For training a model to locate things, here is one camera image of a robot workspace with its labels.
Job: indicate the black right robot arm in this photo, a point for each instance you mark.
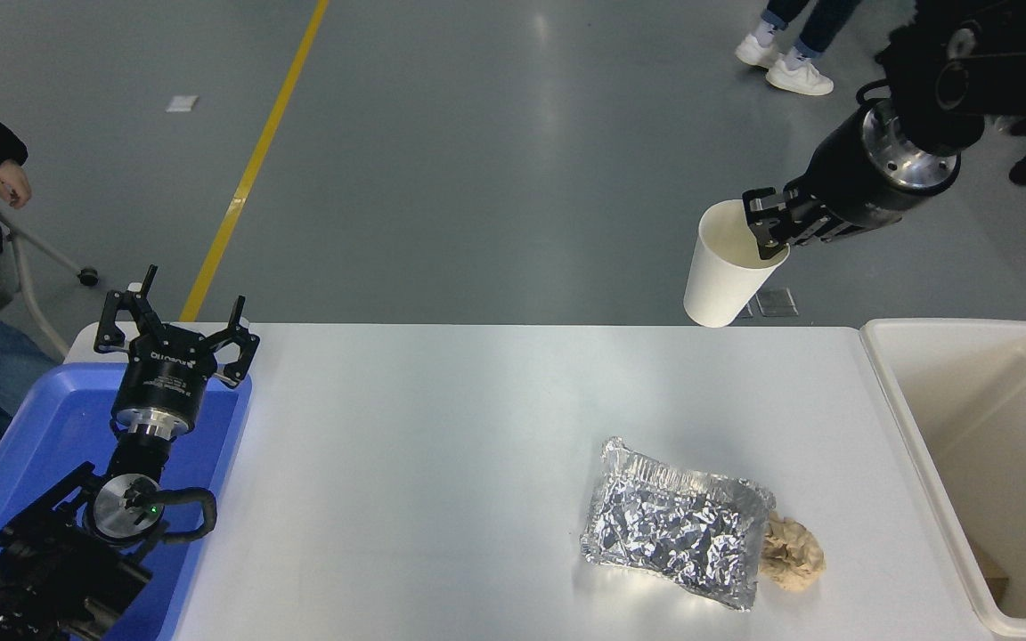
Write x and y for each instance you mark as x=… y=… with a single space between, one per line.
x=994 y=53

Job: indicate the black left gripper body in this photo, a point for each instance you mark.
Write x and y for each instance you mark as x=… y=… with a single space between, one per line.
x=161 y=374

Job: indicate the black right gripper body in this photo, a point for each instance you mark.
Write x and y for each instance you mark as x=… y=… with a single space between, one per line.
x=842 y=191

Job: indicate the blue plastic tray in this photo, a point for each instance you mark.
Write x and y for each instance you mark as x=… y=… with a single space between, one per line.
x=41 y=418

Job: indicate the crumpled tan paper ball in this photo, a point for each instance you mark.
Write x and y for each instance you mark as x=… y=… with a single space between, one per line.
x=793 y=556

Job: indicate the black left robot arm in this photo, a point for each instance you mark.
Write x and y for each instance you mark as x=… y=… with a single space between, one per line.
x=50 y=561

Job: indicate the white paper cup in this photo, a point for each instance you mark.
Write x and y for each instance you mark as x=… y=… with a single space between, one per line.
x=722 y=276

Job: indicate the crumpled foil tray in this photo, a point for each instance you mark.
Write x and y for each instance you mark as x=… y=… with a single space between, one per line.
x=673 y=525

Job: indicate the standing person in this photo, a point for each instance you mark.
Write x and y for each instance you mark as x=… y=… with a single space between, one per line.
x=811 y=36

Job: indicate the person's hand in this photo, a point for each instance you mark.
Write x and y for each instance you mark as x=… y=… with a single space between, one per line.
x=10 y=182

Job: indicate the large pale bin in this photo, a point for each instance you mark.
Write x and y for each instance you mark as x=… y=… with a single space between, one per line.
x=1003 y=427

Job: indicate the white wheeled chair frame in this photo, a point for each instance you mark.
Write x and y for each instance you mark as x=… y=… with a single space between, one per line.
x=36 y=249

